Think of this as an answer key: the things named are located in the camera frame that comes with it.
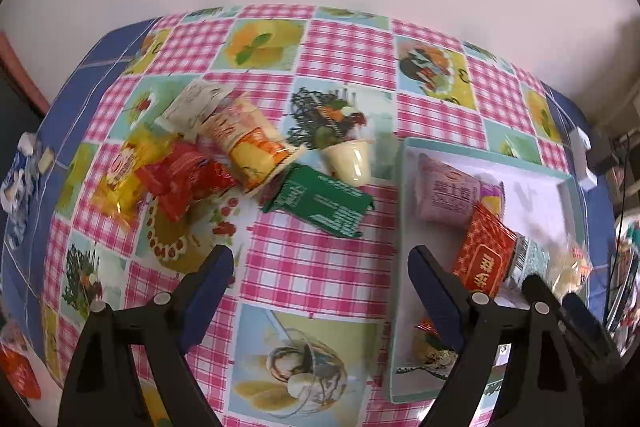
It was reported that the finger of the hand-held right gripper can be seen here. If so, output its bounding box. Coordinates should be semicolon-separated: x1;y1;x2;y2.
562;292;623;385

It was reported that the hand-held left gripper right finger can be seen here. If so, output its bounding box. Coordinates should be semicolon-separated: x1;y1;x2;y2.
407;244;586;427

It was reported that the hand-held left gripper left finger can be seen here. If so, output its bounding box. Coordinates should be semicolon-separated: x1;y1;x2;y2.
57;244;236;427

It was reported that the red packet with white print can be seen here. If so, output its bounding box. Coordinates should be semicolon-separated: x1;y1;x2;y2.
452;202;521;300

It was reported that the clear cookie packet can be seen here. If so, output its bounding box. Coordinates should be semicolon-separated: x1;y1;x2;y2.
547;242;593;295

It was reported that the clear snack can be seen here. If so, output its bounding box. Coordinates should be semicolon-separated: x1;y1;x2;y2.
507;232;556;290

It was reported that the pink snack packet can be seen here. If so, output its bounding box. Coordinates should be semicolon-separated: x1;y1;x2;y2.
415;154;506;225

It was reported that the orange-red snack packet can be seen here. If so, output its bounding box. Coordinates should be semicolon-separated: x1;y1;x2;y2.
135;164;193;223

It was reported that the red crinkly snack packet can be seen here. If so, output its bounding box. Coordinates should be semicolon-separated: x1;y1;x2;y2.
165;144;238;208

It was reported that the teal shallow cardboard box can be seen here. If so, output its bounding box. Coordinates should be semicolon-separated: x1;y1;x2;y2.
382;137;588;405

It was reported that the dark green snack packet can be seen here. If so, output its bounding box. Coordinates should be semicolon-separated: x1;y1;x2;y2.
261;164;376;239

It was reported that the yellow snack packet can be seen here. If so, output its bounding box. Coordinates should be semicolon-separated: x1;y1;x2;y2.
90;127;173;230

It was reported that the orange cream snack packet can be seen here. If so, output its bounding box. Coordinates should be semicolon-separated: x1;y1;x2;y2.
200;94;306;195

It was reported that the cream pudding cup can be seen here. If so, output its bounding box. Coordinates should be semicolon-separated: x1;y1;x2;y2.
320;139;373;188

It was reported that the white snack packet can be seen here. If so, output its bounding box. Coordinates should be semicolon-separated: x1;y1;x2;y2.
155;79;236;142

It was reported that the pink checked tablecloth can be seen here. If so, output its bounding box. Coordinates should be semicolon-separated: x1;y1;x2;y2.
0;4;616;427

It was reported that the black charger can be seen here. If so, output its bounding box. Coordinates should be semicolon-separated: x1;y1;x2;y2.
587;142;618;172

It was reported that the crumpled blue white paper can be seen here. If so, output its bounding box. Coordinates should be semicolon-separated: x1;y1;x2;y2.
0;132;53;248

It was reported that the dark furniture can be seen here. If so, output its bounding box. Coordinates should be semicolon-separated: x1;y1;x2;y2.
0;32;51;142

